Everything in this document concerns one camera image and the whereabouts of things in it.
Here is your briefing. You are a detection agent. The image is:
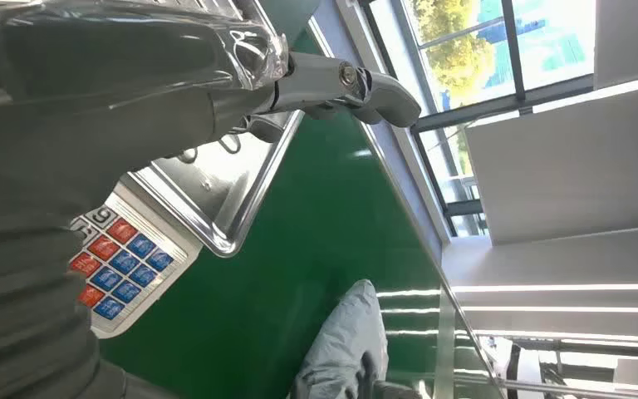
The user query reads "aluminium conveyor frame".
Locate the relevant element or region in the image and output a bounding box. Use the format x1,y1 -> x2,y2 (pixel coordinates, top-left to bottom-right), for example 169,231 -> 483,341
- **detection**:
307,15 -> 510,399

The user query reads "grey plastic mailer package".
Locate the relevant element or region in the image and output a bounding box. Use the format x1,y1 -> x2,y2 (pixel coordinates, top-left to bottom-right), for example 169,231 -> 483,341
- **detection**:
288,278 -> 390,399

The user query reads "white electronic scale body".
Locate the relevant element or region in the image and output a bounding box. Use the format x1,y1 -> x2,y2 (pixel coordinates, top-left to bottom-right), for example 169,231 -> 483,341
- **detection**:
68,185 -> 204,340

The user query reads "green conveyor belt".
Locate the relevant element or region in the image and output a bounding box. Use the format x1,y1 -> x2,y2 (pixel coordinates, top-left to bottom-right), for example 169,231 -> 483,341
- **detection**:
98,30 -> 499,399

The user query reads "dark framed window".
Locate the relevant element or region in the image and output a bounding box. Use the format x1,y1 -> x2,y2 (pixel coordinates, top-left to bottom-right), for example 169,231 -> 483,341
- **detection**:
360,0 -> 596,239

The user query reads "steel scale tray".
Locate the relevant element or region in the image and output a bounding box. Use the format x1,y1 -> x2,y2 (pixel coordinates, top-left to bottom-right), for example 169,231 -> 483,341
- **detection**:
121,109 -> 307,259

